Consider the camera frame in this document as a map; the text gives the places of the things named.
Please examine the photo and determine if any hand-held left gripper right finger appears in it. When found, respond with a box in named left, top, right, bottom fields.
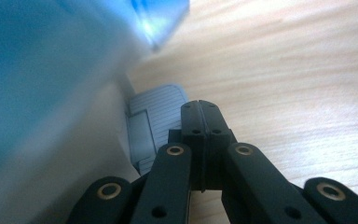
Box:
left=199, top=99, right=238, bottom=191

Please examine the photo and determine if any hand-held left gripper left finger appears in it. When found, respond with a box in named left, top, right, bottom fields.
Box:
left=168, top=99, right=207, bottom=191

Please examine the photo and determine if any blue translucent trash bag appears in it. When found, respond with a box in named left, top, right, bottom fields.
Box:
left=0, top=0, right=191, bottom=175

